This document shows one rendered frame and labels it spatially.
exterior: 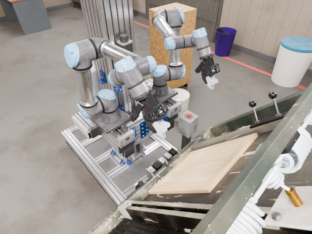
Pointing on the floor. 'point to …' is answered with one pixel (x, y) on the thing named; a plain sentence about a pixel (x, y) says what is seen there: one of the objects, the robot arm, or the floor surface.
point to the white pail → (184, 96)
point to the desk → (27, 14)
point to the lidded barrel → (292, 61)
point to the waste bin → (224, 41)
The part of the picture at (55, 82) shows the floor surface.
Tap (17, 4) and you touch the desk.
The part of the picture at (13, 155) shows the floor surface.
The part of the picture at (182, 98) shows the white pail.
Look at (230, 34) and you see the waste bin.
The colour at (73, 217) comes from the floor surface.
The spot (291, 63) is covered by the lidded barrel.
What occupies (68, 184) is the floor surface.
